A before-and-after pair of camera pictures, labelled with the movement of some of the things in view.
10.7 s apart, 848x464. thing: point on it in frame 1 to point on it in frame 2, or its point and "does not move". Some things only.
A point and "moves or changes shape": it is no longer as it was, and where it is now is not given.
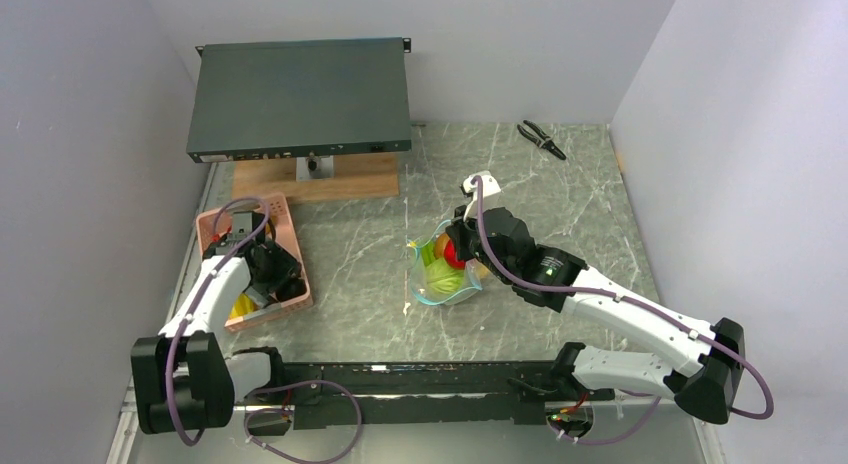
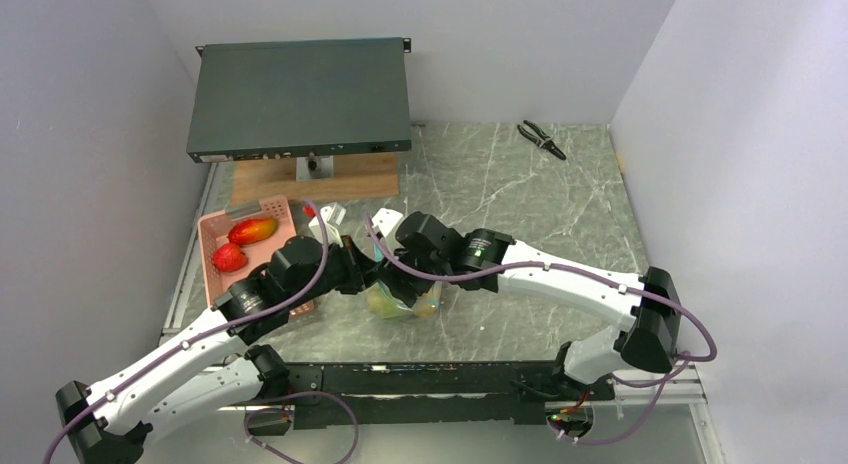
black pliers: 542,140 does not move
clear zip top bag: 418,278 moves or changes shape
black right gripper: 458,231 to 417,286
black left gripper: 284,266 to 358,266
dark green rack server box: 265,100 does not move
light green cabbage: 443,278 moves or changes shape
